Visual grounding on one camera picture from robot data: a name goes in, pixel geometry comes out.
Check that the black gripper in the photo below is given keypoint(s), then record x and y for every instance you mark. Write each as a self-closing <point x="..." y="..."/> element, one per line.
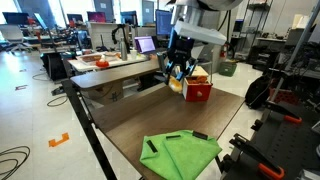
<point x="180" y="46"/>

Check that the small red object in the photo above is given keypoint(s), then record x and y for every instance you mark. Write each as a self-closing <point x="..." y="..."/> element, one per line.
<point x="102" y="63"/>

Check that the orange items inside drawer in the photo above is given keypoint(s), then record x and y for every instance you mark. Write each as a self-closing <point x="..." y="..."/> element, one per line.
<point x="198" y="80"/>

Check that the red wooden drawer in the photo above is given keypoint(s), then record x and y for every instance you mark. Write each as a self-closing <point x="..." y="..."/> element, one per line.
<point x="197" y="91"/>

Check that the grey office chair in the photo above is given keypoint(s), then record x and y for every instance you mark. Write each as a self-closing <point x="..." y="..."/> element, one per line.
<point x="205" y="56"/>

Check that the open laptop with purple screen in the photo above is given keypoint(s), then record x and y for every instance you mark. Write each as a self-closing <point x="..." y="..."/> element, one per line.
<point x="145" y="44"/>

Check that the green plastic basket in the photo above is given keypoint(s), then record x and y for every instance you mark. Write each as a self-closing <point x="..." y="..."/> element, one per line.
<point x="227" y="68"/>

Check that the white paper cup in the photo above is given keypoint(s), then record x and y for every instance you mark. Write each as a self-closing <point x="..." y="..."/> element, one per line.
<point x="133" y="54"/>

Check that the red fire extinguisher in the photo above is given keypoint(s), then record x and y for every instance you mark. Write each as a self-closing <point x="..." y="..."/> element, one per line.
<point x="224" y="50"/>

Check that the computer monitor with blue screen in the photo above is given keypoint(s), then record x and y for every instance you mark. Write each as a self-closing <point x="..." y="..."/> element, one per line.
<point x="163" y="22"/>

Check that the metal water bottle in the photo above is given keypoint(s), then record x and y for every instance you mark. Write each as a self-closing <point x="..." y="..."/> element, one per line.
<point x="123" y="49"/>

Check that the dark wooden raised shelf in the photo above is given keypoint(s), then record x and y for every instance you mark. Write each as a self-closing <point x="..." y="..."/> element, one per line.
<point x="116" y="73"/>

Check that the black strip on cloth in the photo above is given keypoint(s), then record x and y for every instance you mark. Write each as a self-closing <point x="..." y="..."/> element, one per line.
<point x="173" y="137"/>
<point x="152" y="146"/>
<point x="200" y="135"/>

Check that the white office desk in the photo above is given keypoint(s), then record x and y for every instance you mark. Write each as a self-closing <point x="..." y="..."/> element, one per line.
<point x="106" y="63"/>

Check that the cardboard box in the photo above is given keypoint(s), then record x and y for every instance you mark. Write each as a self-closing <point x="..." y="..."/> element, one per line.
<point x="106" y="94"/>

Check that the black backpack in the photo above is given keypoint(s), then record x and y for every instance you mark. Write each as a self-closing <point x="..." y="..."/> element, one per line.
<point x="258" y="91"/>

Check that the green microfiber cloth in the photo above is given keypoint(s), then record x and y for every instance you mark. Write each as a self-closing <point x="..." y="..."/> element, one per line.
<point x="181" y="155"/>

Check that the white tray with food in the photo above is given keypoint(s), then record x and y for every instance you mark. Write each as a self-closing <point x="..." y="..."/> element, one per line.
<point x="95" y="57"/>

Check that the background monitor with pink screen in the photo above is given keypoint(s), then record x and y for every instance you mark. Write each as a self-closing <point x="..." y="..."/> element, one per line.
<point x="96" y="16"/>

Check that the red plastic crate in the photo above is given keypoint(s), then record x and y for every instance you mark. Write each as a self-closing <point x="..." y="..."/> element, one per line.
<point x="285" y="96"/>

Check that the silver aluminium pole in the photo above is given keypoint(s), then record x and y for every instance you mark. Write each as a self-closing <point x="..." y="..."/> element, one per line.
<point x="298" y="41"/>

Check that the black perforated work table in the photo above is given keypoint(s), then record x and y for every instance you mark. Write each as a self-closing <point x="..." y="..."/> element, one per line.
<point x="286" y="143"/>

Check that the orange floor tape marker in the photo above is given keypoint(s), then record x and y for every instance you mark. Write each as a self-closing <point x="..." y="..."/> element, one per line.
<point x="58" y="139"/>

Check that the white office chair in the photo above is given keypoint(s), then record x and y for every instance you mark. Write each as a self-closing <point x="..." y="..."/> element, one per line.
<point x="13" y="36"/>

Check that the dark background monitor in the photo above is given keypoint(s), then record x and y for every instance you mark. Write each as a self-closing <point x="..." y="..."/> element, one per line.
<point x="15" y="18"/>

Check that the black metal table frame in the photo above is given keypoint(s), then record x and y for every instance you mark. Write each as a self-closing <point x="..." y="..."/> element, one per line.
<point x="85" y="123"/>

